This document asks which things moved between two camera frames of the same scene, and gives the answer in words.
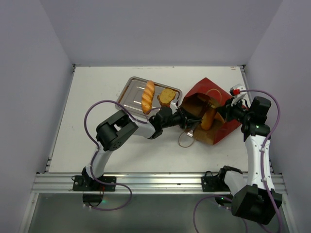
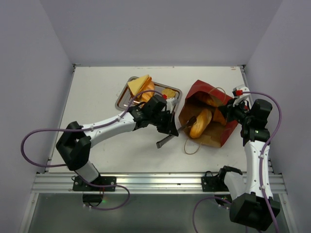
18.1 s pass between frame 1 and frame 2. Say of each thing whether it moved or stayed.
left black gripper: moved
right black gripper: stayed
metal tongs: moved
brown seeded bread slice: stayed
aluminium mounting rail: stayed
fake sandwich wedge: moved
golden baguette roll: moved
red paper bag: moved
